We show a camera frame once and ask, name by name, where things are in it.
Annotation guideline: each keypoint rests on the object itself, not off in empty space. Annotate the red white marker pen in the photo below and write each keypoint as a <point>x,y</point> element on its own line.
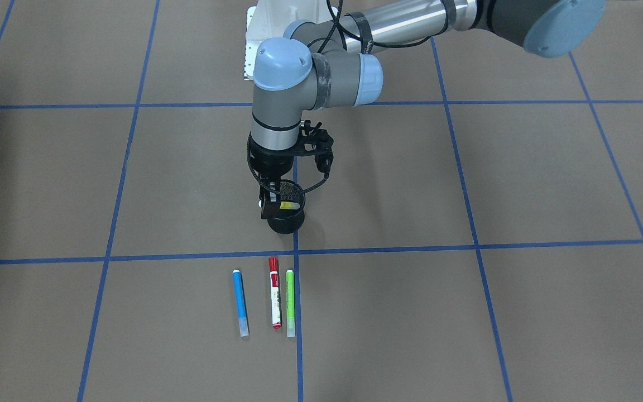
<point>275,309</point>

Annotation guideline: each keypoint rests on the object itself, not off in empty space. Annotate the green highlighter pen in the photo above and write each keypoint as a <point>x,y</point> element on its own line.
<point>290,303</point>

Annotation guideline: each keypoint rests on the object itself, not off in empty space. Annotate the yellow highlighter pen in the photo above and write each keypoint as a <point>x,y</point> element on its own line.
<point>289,206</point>

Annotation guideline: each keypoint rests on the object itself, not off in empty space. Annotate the blue highlighter pen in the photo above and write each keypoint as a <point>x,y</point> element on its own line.
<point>241,303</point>

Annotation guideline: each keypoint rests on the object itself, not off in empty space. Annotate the black mesh pen cup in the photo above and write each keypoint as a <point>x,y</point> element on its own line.
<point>289,221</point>

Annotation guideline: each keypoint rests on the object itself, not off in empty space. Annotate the blue tape grid lines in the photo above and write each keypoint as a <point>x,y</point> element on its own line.
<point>296,254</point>

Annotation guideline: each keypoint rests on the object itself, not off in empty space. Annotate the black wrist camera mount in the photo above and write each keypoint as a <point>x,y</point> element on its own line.
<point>313,141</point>

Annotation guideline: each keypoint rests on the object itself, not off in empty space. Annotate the brown paper table cover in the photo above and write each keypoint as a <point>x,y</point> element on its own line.
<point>466,312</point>

